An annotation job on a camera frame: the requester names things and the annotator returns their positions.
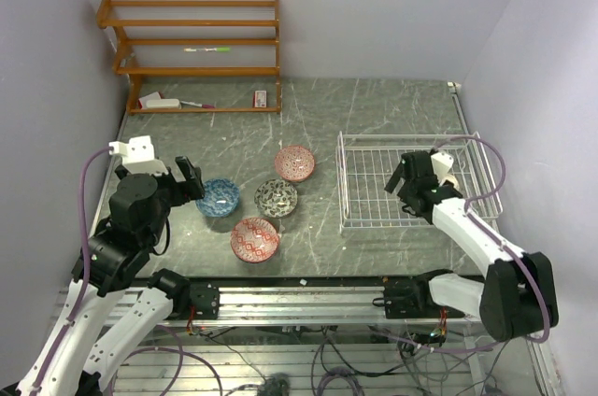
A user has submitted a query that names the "blue patterned bowl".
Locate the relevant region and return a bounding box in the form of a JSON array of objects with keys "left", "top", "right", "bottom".
[{"left": 195, "top": 178, "right": 240, "bottom": 218}]

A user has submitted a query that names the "black white leaf bowl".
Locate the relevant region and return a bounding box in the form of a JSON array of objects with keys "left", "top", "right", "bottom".
[{"left": 254, "top": 178, "right": 298, "bottom": 219}]

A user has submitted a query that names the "pink floral patterned bowl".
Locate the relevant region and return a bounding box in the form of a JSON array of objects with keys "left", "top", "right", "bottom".
[{"left": 274, "top": 145, "right": 316, "bottom": 182}]

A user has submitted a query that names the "brown lattice patterned bowl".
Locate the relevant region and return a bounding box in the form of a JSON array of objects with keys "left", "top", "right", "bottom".
[{"left": 440, "top": 174, "right": 461, "bottom": 191}]

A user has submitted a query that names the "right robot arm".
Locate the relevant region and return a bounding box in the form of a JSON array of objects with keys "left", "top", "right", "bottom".
[{"left": 384, "top": 149, "right": 559, "bottom": 343}]

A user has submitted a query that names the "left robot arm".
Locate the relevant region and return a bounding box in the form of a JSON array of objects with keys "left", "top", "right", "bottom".
[{"left": 1, "top": 156, "right": 205, "bottom": 395}]

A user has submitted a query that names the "white box on shelf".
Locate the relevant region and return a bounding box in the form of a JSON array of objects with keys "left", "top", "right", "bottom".
[{"left": 145, "top": 99, "right": 182, "bottom": 110}]

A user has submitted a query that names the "red geometric patterned bowl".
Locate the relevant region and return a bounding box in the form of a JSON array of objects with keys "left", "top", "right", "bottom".
[{"left": 230, "top": 218, "right": 280, "bottom": 263}]

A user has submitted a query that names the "red white small card box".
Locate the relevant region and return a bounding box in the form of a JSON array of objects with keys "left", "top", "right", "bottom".
[{"left": 253, "top": 90, "right": 267, "bottom": 108}]

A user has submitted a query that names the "green pen on shelf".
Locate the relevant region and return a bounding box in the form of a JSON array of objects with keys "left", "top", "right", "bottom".
[{"left": 183, "top": 47, "right": 231, "bottom": 52}]

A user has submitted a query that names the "white wire dish rack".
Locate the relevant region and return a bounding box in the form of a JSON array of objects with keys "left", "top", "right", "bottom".
[{"left": 336, "top": 133, "right": 496, "bottom": 231}]

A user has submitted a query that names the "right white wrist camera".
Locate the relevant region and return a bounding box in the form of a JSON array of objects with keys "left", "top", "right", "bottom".
[{"left": 430, "top": 151, "right": 454, "bottom": 181}]

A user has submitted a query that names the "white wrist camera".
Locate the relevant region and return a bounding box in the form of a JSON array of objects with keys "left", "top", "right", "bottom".
[
  {"left": 108, "top": 135, "right": 168, "bottom": 177},
  {"left": 430, "top": 151, "right": 454, "bottom": 181}
]

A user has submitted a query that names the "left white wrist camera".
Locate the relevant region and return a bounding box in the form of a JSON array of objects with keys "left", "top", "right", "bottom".
[{"left": 108, "top": 135, "right": 168, "bottom": 177}]

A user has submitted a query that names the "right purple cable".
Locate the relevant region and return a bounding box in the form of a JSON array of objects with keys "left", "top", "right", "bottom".
[{"left": 432, "top": 134, "right": 552, "bottom": 346}]

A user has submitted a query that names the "purple cable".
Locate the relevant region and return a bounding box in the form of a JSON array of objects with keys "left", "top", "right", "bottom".
[
  {"left": 432, "top": 134, "right": 552, "bottom": 346},
  {"left": 32, "top": 147, "right": 116, "bottom": 383}
]

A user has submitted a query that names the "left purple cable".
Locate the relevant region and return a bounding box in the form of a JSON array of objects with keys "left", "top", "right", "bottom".
[{"left": 32, "top": 147, "right": 116, "bottom": 383}]

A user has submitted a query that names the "aluminium mounting rail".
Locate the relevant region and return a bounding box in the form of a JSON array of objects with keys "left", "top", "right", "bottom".
[{"left": 58, "top": 276, "right": 543, "bottom": 327}]

